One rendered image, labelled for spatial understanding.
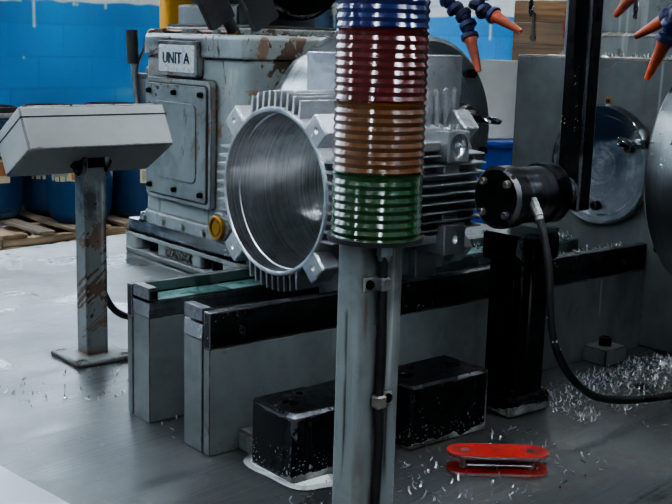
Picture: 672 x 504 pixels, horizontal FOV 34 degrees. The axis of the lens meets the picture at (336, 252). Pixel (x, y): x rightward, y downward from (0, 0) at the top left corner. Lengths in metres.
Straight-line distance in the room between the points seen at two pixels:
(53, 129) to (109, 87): 6.43
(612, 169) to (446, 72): 0.34
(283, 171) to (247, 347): 0.24
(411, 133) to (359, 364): 0.15
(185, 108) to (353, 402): 0.97
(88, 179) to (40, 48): 6.10
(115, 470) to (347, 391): 0.28
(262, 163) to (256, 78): 0.44
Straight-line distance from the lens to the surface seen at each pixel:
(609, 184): 1.38
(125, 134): 1.21
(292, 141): 1.12
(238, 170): 1.10
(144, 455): 0.98
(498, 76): 3.41
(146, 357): 1.04
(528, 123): 1.47
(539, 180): 1.06
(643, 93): 1.36
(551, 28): 7.12
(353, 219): 0.69
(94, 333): 1.25
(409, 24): 0.68
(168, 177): 1.70
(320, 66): 1.10
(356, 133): 0.68
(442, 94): 1.10
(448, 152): 1.05
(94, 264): 1.23
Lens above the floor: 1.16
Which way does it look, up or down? 11 degrees down
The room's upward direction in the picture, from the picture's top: 2 degrees clockwise
